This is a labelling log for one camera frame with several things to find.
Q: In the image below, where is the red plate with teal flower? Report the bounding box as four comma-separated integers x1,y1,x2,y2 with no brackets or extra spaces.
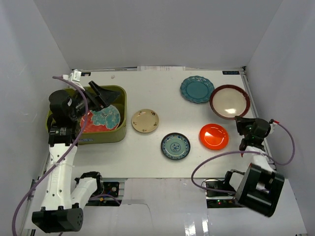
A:
80,105,121,133

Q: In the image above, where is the dark red rimmed plate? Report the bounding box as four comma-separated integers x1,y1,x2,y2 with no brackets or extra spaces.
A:
209,85,251,120

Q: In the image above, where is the teal scalloped plate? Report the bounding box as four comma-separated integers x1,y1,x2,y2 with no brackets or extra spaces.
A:
180,76,215,104

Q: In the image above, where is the right arm base board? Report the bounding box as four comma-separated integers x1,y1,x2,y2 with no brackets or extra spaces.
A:
201,178,243,209

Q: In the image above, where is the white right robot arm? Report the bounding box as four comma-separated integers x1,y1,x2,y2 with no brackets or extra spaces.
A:
222,116,284,217

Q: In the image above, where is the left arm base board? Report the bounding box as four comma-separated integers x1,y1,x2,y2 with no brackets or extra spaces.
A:
94,181,122,207

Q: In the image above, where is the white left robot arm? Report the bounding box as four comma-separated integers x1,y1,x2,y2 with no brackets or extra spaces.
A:
31,81,121,234

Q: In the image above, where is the green plastic bin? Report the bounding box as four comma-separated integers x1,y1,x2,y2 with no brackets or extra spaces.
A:
46,85,126,146

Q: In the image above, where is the left black table label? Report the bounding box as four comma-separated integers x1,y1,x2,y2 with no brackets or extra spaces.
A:
81,72,91,76

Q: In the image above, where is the black table label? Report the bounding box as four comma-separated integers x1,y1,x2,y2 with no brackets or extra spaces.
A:
81,72,91,76
222,71,240,75

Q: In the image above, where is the orange plate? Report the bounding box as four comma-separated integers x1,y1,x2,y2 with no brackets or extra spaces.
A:
199,123,229,150

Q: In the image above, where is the small cream plate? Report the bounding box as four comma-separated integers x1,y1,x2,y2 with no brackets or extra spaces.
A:
131,109,159,133

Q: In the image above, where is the right black table label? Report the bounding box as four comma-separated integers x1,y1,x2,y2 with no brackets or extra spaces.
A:
222,71,240,75

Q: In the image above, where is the blue patterned small plate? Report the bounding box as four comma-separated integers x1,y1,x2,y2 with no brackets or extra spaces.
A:
160,132,191,161

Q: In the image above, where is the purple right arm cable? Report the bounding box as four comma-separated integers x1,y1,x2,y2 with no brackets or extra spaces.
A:
191,122,296,195

